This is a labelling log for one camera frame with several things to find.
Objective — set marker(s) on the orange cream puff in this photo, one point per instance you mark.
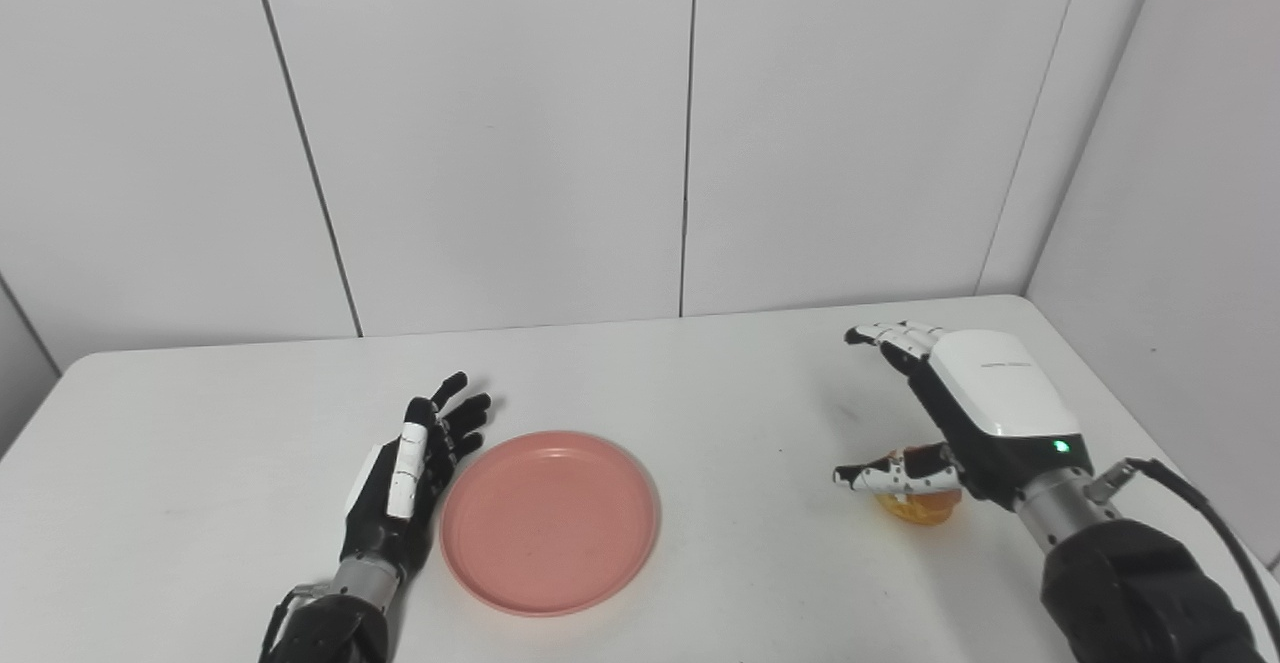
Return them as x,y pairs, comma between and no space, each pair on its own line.
920,508

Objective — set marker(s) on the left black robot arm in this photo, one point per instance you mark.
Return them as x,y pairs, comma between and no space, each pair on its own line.
335,618

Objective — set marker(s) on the pink round plate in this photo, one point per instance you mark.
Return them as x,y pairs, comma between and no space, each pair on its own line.
549,523

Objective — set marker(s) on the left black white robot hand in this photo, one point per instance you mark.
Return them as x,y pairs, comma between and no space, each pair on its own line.
400,483

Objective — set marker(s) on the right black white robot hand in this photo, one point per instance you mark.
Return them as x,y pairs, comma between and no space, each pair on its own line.
985,413

